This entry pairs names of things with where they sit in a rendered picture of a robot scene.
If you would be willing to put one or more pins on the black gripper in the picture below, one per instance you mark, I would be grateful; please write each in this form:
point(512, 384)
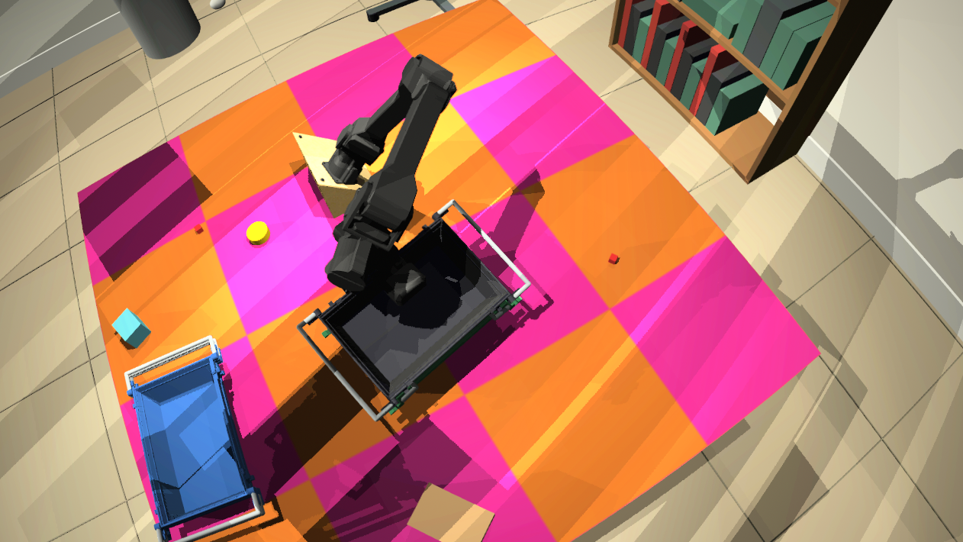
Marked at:
point(401, 281)

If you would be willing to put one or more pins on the yellow short cylinder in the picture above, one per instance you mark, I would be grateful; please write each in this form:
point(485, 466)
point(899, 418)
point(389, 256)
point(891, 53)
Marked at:
point(258, 233)

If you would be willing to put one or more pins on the small light blue block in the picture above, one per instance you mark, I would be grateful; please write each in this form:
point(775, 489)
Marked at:
point(131, 328)

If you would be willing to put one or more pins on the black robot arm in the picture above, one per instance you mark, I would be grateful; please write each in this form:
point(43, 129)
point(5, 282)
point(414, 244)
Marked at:
point(386, 200)

